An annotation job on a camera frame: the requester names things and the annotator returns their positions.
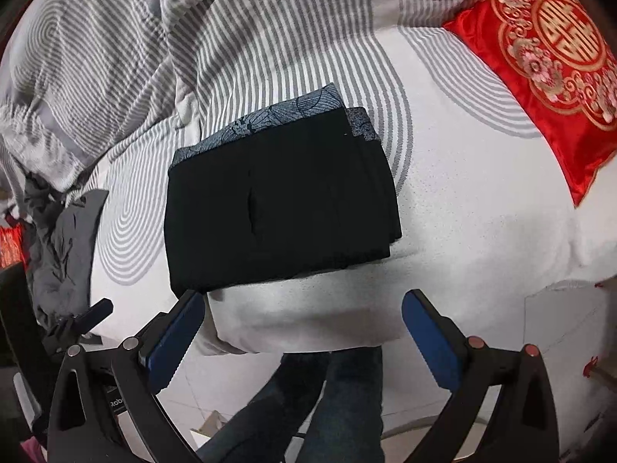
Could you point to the person's leg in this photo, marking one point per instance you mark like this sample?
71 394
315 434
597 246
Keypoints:
270 410
347 405

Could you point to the red embroidered cloth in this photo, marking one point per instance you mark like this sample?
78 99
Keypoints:
9 248

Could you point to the red embroidered pillow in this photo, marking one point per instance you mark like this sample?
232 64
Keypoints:
530 120

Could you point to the grey crumpled clothing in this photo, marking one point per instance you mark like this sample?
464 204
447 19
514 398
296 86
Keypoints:
62 251

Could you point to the black pants with patterned waistband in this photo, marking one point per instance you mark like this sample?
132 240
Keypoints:
289 202

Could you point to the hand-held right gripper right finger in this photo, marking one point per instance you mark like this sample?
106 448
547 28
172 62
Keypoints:
431 342

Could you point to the person's right leg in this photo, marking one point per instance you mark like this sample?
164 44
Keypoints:
347 405

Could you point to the grey striped duvet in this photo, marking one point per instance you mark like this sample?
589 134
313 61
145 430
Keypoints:
96 82

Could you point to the person's left leg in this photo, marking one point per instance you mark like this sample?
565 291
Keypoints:
270 410

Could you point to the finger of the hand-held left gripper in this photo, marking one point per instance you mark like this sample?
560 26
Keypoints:
94 316

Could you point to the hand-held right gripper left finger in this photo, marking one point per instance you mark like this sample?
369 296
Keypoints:
176 342

